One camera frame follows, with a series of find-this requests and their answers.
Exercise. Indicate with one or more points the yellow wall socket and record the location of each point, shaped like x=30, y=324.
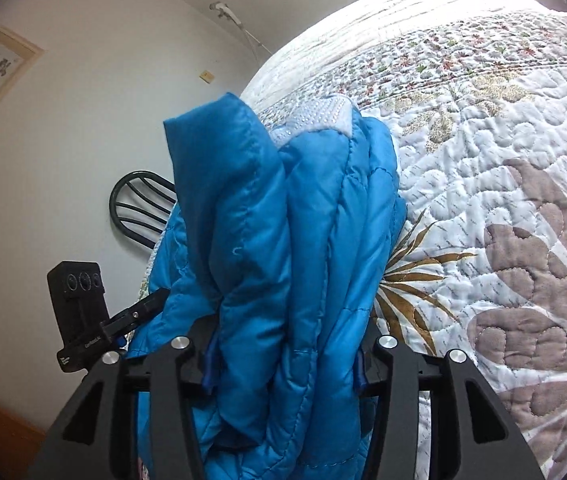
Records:
x=206, y=76

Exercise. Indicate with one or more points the floral quilted bedspread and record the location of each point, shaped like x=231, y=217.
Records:
x=488, y=160

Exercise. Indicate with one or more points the blue puffer jacket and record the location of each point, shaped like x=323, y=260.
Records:
x=273, y=260

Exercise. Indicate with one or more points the black metal chair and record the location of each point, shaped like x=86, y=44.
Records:
x=128, y=195

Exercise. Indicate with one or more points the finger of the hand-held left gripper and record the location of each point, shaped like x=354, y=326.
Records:
x=136, y=315

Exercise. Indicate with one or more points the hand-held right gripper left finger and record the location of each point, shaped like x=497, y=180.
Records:
x=208, y=370

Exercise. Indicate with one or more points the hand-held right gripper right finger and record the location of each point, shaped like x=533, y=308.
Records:
x=381, y=360

